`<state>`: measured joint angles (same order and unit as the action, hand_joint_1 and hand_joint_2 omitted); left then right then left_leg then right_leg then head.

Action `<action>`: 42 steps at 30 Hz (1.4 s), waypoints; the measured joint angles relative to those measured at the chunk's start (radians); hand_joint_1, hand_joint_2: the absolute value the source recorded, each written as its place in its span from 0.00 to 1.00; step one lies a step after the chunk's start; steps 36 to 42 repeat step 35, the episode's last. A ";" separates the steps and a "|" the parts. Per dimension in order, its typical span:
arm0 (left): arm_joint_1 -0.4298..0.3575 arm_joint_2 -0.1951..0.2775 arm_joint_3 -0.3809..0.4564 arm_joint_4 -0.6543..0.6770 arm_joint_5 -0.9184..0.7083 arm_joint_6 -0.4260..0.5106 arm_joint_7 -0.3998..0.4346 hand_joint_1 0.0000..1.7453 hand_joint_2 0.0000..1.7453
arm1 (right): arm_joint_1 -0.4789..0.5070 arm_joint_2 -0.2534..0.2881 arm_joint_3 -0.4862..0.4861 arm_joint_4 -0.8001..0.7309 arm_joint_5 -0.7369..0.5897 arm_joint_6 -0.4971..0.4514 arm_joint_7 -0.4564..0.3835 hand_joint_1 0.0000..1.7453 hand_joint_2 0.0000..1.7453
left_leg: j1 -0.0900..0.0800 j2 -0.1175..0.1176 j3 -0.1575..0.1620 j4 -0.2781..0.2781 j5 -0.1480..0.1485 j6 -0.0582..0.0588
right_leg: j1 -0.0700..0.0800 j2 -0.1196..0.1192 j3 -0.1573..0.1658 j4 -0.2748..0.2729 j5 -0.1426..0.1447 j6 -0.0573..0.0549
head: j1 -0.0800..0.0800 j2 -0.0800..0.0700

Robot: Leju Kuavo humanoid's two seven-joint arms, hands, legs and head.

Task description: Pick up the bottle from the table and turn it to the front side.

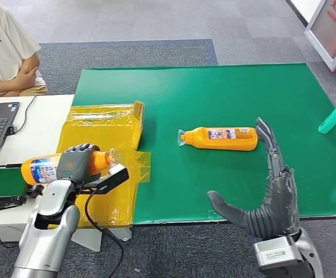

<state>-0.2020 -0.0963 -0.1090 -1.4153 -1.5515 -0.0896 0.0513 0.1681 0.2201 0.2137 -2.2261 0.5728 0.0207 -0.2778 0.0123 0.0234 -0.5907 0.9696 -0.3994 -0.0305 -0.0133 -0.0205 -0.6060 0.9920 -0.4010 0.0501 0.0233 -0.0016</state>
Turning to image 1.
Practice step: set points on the person's hand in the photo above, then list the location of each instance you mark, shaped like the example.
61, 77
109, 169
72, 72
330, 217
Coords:
26, 76

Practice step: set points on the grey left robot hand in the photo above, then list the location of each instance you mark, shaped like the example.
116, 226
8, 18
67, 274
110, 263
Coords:
72, 163

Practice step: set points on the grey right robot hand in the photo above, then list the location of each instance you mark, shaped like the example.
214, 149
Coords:
278, 207

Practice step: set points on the orange detergent bottle clear cap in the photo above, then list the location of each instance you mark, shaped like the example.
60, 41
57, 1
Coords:
40, 169
229, 144

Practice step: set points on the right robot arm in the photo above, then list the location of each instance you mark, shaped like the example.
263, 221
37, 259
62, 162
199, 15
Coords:
309, 249

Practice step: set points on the person's forearm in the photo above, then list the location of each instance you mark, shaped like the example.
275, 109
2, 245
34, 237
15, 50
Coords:
0, 86

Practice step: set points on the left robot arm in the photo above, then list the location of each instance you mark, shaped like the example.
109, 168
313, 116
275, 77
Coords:
40, 238

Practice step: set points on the yellow taped cardboard box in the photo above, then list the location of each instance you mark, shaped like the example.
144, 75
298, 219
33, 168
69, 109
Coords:
98, 130

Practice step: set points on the person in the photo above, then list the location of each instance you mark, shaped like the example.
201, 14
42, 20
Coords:
2, 38

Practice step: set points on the white desk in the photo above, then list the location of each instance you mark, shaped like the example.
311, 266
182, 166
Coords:
40, 126

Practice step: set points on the black knob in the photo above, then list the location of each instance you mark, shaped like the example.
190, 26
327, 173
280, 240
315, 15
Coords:
35, 191

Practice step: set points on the small green mat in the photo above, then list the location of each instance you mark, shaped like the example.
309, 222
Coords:
2, 184

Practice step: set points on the green table mat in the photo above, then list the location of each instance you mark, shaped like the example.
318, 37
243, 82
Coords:
214, 96

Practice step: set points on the white framed red sign board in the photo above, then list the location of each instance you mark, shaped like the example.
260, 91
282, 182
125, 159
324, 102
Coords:
330, 30

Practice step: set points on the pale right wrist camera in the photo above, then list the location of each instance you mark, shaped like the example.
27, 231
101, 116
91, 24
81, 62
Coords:
275, 253

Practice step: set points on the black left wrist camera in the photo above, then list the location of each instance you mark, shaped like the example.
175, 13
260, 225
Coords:
112, 178

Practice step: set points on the black flat bracket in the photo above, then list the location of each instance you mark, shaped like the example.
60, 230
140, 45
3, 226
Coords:
5, 202

